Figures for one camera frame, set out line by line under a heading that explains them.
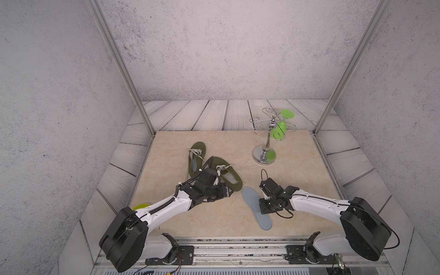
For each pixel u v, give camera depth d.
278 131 0.83
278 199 0.65
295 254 0.73
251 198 0.92
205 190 0.65
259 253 0.74
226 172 0.95
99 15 0.71
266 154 1.05
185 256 0.73
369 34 0.77
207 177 0.65
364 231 0.42
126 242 0.41
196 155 1.01
